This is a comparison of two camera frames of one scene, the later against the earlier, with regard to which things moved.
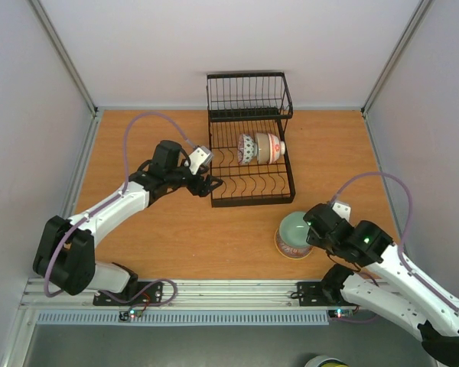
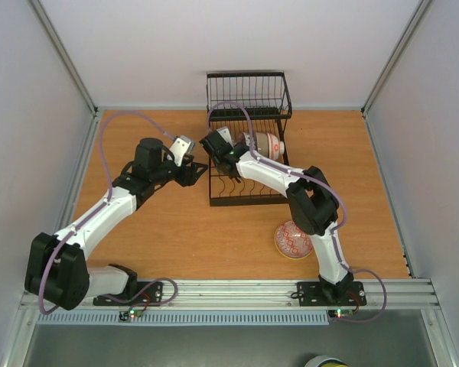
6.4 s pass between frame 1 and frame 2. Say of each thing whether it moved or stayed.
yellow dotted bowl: stayed
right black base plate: stayed
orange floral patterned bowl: stayed
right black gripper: moved
